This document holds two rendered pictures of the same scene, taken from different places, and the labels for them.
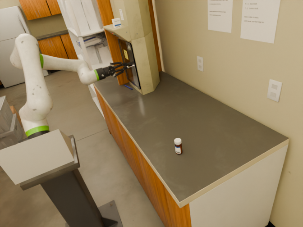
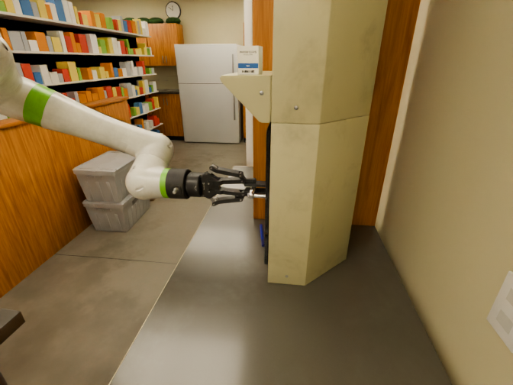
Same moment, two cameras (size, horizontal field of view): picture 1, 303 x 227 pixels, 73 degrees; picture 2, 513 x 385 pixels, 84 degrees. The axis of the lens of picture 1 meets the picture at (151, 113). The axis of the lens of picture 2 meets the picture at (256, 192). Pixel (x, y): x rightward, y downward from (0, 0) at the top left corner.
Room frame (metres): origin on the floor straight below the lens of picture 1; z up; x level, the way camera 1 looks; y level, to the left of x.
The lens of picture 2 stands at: (1.02, -0.23, 1.54)
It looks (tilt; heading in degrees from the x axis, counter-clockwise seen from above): 25 degrees down; 27
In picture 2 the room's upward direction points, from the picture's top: straight up
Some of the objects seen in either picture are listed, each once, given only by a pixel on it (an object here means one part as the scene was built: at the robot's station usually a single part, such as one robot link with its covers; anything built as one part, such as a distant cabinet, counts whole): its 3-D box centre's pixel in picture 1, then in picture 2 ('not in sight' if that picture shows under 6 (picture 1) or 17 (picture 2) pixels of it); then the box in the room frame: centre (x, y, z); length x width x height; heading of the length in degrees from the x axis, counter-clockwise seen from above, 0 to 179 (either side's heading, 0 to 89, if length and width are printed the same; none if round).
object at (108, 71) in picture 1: (109, 70); (204, 185); (1.65, 0.27, 1.20); 0.09 x 0.07 x 0.08; 111
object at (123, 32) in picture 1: (116, 33); (254, 92); (1.75, 0.15, 1.46); 0.32 x 0.11 x 0.10; 21
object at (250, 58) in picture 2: (116, 23); (250, 60); (1.67, 0.13, 1.54); 0.05 x 0.05 x 0.06; 16
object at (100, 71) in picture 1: (101, 74); (180, 184); (1.62, 0.34, 1.20); 0.12 x 0.06 x 0.09; 21
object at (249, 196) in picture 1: (158, 136); not in sight; (1.63, -0.02, 0.45); 2.05 x 0.67 x 0.90; 21
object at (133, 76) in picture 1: (129, 63); (270, 184); (1.76, 0.11, 1.19); 0.30 x 0.01 x 0.40; 21
